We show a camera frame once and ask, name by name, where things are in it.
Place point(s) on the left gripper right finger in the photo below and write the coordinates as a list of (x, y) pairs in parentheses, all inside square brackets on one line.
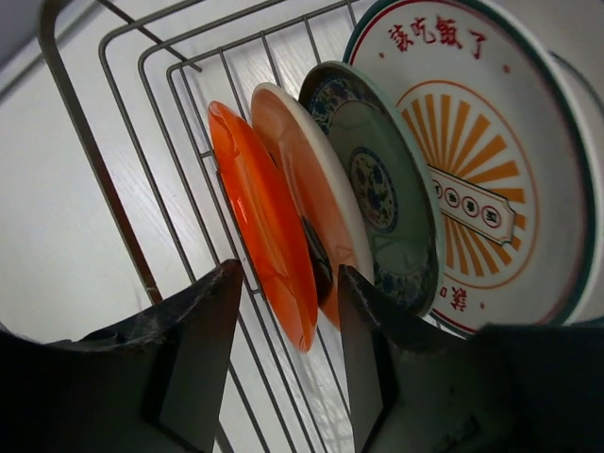
[(415, 388)]

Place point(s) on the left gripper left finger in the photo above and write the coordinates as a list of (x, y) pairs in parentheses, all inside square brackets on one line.
[(153, 382)]

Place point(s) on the orange translucent plate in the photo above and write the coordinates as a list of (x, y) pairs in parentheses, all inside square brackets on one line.
[(269, 223)]

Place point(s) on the cream peach plate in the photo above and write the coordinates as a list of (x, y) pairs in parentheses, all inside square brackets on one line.
[(318, 183)]

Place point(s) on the green blue floral plate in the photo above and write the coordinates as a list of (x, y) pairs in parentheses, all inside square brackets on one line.
[(389, 177)]

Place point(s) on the white plate orange sunburst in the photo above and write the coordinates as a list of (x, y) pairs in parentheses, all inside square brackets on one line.
[(506, 150)]

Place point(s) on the metal wire dish rack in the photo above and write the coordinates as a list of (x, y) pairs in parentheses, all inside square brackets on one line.
[(134, 88)]

